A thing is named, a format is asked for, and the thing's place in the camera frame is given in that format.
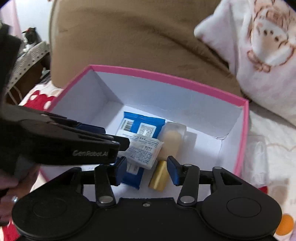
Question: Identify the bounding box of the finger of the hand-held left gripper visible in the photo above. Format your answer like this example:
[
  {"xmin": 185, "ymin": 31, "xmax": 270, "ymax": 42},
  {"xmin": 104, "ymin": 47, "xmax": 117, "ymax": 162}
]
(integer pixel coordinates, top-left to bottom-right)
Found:
[
  {"xmin": 46, "ymin": 126, "xmax": 130, "ymax": 166},
  {"xmin": 42, "ymin": 112, "xmax": 106, "ymax": 139}
]

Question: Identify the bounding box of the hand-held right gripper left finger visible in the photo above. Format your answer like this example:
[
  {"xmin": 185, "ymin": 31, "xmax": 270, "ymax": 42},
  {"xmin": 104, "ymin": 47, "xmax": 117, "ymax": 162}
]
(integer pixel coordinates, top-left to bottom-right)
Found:
[{"xmin": 48, "ymin": 156, "xmax": 128, "ymax": 207}]

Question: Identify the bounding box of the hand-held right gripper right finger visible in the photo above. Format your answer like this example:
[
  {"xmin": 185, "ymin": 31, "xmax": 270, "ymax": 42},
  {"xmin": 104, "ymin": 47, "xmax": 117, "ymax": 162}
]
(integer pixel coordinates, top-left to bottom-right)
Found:
[{"xmin": 167, "ymin": 156, "xmax": 243, "ymax": 206}]

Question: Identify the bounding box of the foundation bottle with gold cap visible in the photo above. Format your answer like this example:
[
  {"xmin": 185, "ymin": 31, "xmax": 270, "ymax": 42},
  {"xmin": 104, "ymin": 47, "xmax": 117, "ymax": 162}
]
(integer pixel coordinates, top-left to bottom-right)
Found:
[{"xmin": 148, "ymin": 122, "xmax": 187, "ymax": 192}]

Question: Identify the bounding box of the small white packet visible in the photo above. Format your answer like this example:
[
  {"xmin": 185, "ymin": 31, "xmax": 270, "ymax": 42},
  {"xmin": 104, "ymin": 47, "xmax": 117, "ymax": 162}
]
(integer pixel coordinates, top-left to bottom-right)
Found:
[{"xmin": 122, "ymin": 133, "xmax": 164, "ymax": 170}]

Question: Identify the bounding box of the blue wet wipes packet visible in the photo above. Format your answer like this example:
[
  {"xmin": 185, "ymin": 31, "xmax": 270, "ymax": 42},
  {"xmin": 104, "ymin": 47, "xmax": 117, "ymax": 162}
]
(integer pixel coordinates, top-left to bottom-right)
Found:
[{"xmin": 116, "ymin": 111, "xmax": 166, "ymax": 190}]

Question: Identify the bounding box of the pink cardboard box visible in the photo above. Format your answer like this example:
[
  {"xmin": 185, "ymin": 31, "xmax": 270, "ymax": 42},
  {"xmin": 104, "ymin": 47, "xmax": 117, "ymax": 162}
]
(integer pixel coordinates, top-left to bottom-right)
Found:
[{"xmin": 39, "ymin": 65, "xmax": 250, "ymax": 183}]

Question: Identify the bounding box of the orange makeup sponge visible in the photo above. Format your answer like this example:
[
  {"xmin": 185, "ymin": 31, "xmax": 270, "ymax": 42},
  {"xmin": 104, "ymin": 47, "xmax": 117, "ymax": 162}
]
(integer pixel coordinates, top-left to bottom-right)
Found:
[{"xmin": 275, "ymin": 214, "xmax": 295, "ymax": 237}]

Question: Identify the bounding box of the person's left hand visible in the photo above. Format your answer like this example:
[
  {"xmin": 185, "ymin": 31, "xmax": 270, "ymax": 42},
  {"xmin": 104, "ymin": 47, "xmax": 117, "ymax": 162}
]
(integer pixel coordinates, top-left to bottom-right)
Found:
[{"xmin": 0, "ymin": 164, "xmax": 41, "ymax": 225}]

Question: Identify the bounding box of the dark wooden nightstand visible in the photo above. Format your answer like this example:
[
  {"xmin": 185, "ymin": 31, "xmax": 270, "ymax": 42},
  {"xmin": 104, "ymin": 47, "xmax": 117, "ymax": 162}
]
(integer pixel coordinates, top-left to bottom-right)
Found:
[{"xmin": 5, "ymin": 53, "xmax": 52, "ymax": 105}]

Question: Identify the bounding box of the patterned grey cloth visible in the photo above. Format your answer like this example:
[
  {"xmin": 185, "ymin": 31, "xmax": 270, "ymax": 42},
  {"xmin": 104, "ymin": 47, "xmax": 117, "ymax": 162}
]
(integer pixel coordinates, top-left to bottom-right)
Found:
[{"xmin": 6, "ymin": 42, "xmax": 50, "ymax": 93}]

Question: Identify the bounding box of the clear bag of cotton swabs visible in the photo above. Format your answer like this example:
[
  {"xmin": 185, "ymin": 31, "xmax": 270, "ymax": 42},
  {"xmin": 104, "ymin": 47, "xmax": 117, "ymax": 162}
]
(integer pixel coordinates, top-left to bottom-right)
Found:
[{"xmin": 245, "ymin": 140, "xmax": 270, "ymax": 187}]

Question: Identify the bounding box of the black white plush figure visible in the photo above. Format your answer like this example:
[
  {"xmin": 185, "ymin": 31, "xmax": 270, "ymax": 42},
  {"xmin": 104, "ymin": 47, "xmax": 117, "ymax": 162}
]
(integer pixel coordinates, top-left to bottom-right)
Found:
[{"xmin": 22, "ymin": 27, "xmax": 42, "ymax": 50}]

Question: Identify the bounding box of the brown pillow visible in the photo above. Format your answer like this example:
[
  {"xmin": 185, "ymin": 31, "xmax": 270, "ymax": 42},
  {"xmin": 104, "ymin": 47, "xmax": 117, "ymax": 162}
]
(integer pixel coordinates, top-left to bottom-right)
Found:
[{"xmin": 50, "ymin": 0, "xmax": 249, "ymax": 100}]

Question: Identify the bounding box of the pink white printed pillow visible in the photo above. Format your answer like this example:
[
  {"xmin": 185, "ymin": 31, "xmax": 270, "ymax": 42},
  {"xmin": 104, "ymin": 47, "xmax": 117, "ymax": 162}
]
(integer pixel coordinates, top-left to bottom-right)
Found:
[{"xmin": 194, "ymin": 0, "xmax": 296, "ymax": 127}]

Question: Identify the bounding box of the white cable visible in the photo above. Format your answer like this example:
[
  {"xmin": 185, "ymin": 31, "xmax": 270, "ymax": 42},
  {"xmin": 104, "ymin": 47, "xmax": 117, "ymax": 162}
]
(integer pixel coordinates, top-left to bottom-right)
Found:
[{"xmin": 7, "ymin": 85, "xmax": 23, "ymax": 100}]

